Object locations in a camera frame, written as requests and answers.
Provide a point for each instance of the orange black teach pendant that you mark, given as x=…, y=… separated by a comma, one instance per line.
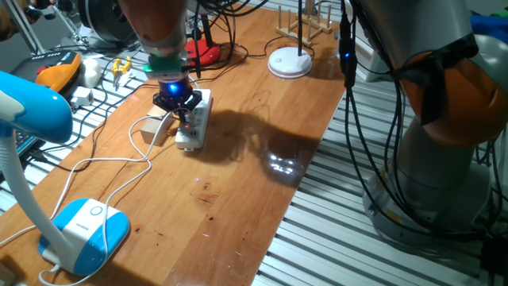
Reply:
x=55, y=73

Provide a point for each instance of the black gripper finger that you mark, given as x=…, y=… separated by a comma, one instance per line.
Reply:
x=190, y=119
x=179, y=115

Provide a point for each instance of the white power adapter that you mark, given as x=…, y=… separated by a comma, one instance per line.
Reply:
x=81, y=97

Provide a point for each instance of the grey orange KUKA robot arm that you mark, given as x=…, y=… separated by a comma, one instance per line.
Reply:
x=428, y=167

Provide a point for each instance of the forearm in brown sleeve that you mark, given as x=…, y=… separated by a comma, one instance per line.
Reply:
x=10, y=22

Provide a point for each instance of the aluminium frame post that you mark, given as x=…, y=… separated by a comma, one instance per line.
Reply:
x=25, y=25

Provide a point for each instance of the white power strip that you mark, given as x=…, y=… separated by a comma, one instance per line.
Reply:
x=196, y=131

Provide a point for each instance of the white oval plastic object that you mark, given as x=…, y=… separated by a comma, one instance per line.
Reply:
x=92, y=71

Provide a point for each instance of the wooden peg rack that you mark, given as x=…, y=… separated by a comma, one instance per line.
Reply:
x=307, y=29

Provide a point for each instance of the green wrist adapter flange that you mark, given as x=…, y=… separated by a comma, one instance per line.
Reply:
x=166, y=65

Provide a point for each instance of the blue white desk lamp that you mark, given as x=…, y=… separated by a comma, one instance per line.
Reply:
x=85, y=234

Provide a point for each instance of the white round lamp base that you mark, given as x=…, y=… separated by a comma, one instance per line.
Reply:
x=289, y=63

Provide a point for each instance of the blue plastic bag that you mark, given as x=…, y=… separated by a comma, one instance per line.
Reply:
x=490, y=25

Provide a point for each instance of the white plastic drawer cabinet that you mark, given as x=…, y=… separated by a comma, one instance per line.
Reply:
x=369, y=63

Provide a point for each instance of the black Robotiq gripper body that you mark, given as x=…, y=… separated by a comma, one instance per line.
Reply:
x=176, y=93

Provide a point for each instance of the light wooden block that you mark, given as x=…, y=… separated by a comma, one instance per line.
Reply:
x=156, y=111
x=152, y=133

